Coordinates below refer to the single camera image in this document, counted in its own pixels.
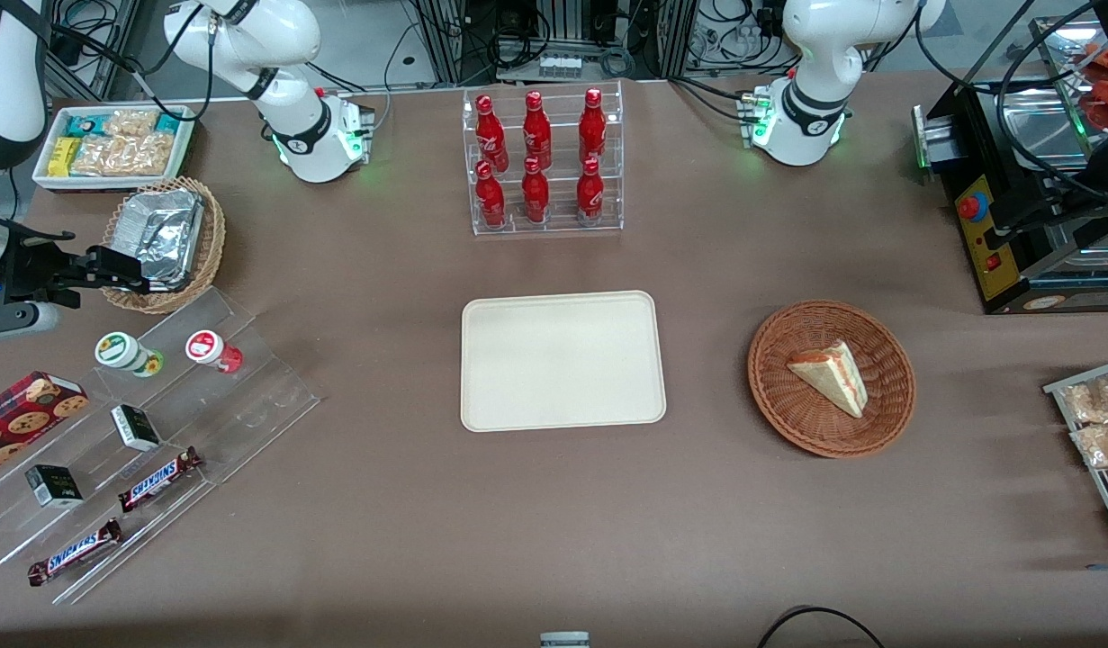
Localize black cable loop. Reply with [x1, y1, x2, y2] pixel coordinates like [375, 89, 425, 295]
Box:
[756, 606, 887, 648]

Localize clear peanut snack bag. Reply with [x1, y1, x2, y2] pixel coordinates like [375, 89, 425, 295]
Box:
[104, 109, 159, 139]
[71, 133, 174, 177]

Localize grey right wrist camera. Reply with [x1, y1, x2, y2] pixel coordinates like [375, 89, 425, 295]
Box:
[0, 303, 61, 342]

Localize small dark green box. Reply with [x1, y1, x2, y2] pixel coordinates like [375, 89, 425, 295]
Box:
[111, 405, 162, 453]
[25, 464, 85, 509]

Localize clear acrylic stepped stand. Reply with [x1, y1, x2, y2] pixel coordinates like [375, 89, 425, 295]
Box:
[0, 286, 321, 607]

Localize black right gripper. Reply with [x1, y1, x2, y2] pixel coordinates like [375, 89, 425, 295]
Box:
[0, 229, 150, 307]

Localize white snack bin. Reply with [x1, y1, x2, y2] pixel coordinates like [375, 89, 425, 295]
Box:
[32, 104, 198, 194]

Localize aluminium frame rack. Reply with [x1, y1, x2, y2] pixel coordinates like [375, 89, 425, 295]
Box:
[417, 0, 700, 84]

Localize triangle sandwich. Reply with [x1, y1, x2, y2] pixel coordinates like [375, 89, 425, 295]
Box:
[786, 339, 869, 419]

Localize red cola bottle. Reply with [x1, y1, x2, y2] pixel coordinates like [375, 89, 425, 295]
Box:
[579, 87, 608, 166]
[521, 157, 551, 225]
[475, 94, 509, 172]
[576, 157, 605, 225]
[474, 160, 508, 229]
[523, 90, 553, 170]

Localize tan wicker basket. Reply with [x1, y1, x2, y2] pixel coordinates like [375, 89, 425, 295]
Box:
[99, 176, 227, 315]

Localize aluminium foil container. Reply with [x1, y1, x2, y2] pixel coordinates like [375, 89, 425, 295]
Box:
[101, 189, 204, 292]

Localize clear nut snack bag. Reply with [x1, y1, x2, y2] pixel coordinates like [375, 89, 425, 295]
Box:
[1070, 421, 1108, 470]
[1060, 373, 1108, 425]

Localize cream plastic tray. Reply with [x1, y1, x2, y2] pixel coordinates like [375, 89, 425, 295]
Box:
[461, 290, 668, 433]

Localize clear acrylic bottle rack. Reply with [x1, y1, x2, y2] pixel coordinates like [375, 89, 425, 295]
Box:
[462, 79, 625, 238]

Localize red orange object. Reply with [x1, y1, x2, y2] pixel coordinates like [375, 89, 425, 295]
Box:
[1081, 43, 1108, 132]

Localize brown round wicker basket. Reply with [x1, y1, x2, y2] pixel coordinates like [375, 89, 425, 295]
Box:
[747, 300, 917, 460]

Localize green lid yogurt cup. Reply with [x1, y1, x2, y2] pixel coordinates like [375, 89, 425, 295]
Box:
[95, 331, 165, 379]

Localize black steel kitchen machine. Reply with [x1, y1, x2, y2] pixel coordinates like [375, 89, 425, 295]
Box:
[912, 16, 1108, 315]

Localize snickers chocolate bar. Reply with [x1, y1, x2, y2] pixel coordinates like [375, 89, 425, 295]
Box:
[27, 518, 123, 588]
[117, 447, 204, 514]

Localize grey wire rack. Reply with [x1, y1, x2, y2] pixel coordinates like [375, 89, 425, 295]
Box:
[1043, 358, 1108, 551]

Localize red cookie box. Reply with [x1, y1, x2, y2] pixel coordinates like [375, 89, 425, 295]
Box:
[0, 371, 91, 479]

